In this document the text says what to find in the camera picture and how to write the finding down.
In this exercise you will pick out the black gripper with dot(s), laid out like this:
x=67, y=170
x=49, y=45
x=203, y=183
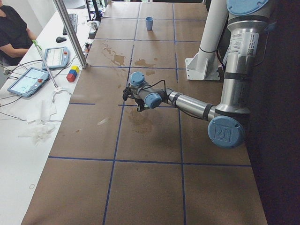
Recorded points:
x=138, y=104

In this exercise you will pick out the blue plastic cup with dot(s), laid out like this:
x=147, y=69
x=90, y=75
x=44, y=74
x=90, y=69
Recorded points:
x=149, y=23

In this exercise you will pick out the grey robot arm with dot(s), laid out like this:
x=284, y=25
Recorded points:
x=228, y=121

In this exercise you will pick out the blue block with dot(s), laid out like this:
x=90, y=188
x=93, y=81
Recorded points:
x=73, y=72

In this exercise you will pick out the red block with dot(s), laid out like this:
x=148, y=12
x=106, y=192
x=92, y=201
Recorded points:
x=70, y=77

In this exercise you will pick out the yellow block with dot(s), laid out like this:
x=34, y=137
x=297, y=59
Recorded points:
x=76, y=68

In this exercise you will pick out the silver metal cylinder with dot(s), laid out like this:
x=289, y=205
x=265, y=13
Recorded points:
x=95, y=25

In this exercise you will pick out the far teach pendant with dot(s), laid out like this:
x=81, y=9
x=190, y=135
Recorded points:
x=56, y=58

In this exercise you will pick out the teach pendant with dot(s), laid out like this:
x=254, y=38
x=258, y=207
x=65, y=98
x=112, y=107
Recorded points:
x=56, y=58
x=29, y=83

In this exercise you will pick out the crumpled white tissue paper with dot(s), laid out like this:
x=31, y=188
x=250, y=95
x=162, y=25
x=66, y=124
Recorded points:
x=39, y=127

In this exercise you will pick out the black computer mouse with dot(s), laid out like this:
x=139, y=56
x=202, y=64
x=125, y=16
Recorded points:
x=60, y=39

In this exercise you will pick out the near teach pendant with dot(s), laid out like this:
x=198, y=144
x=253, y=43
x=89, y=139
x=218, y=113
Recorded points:
x=29, y=83

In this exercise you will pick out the long metal grabber tool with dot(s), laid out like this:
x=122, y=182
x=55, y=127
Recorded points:
x=45, y=67

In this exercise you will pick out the seated person black shirt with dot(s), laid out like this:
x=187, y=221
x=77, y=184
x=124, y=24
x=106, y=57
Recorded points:
x=15, y=36

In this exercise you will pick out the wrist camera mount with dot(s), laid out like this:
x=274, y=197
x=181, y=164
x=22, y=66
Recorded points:
x=127, y=93

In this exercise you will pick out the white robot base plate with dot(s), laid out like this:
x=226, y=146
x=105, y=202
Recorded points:
x=204, y=65

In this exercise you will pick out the aluminium frame post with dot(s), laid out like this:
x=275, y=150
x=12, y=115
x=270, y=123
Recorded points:
x=71, y=32

